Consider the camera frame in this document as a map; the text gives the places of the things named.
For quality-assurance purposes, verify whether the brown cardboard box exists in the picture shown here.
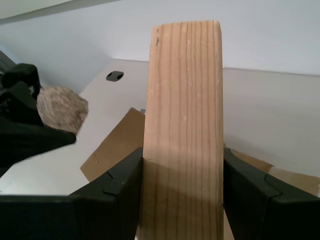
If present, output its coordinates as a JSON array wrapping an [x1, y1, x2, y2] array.
[[79, 107, 320, 240]]

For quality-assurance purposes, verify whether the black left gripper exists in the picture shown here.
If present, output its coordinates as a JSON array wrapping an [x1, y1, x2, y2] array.
[[0, 63, 77, 176]]

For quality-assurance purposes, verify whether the light wooden block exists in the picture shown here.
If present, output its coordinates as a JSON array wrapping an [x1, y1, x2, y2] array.
[[138, 19, 225, 240]]

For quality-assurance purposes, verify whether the dark oval cable grommet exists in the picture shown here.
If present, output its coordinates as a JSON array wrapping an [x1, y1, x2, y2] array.
[[105, 71, 125, 82]]

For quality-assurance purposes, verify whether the speckled pinkish granite rock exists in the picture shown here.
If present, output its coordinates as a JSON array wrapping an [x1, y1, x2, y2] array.
[[36, 85, 90, 137]]

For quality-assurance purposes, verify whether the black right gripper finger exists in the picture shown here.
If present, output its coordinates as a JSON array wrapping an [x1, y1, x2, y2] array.
[[0, 146, 144, 240], [223, 147, 320, 240]]

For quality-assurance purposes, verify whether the beige wall board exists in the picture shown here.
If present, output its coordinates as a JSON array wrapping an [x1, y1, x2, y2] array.
[[0, 0, 123, 25]]

